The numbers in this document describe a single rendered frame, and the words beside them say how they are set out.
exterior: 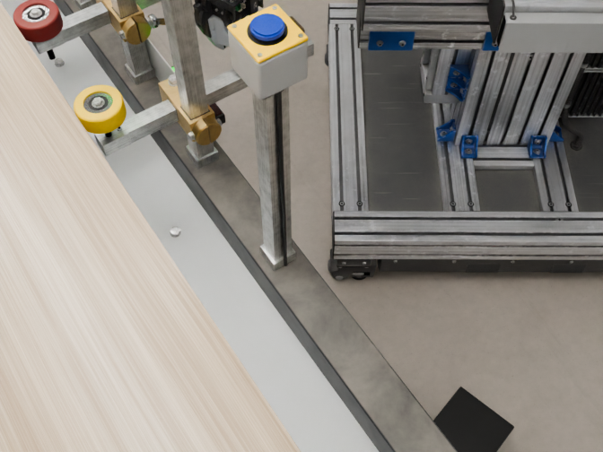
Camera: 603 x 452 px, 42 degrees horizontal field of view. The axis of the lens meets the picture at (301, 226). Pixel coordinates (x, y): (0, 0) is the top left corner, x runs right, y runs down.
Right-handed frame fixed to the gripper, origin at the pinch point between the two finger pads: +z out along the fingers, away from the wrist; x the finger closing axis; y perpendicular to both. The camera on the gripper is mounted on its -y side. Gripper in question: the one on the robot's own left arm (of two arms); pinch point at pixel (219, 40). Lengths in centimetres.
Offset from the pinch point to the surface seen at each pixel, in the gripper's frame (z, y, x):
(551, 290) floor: 92, 65, 49
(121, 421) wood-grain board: 2, 32, -58
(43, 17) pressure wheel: 1.4, -29.6, -13.0
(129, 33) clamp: 6.3, -18.9, -3.7
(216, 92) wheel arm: 10.2, 0.5, -2.9
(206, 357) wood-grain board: 2, 35, -45
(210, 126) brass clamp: 8.9, 5.3, -10.2
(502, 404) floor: 92, 70, 12
